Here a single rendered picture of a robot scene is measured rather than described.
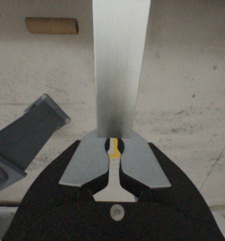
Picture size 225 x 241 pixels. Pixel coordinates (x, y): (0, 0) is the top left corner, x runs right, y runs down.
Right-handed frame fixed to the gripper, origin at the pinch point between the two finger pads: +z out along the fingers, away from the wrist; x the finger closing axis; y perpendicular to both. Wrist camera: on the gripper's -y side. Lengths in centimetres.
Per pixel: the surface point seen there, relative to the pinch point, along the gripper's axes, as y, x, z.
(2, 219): 248, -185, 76
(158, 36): -23, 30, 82
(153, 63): -6, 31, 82
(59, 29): -22, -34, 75
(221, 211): 211, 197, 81
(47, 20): -26, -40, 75
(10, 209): 205, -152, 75
